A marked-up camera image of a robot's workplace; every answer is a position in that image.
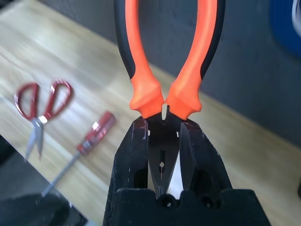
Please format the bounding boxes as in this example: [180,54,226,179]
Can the red handled scissors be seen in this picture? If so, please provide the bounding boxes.
[14,80,73,162]

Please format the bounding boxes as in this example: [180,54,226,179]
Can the orange black needle-nose pliers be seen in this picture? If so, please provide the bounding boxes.
[114,0,226,197]

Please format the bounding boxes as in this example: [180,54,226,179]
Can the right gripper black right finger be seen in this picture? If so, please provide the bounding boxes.
[179,119,235,191]

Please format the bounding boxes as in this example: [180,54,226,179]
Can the red handled screwdriver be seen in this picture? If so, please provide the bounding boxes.
[41,111,117,198]

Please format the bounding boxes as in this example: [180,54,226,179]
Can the blue tape roll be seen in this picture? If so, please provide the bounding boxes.
[268,0,301,58]

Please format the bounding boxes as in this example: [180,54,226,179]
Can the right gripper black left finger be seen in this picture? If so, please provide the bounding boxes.
[103,117,151,226]

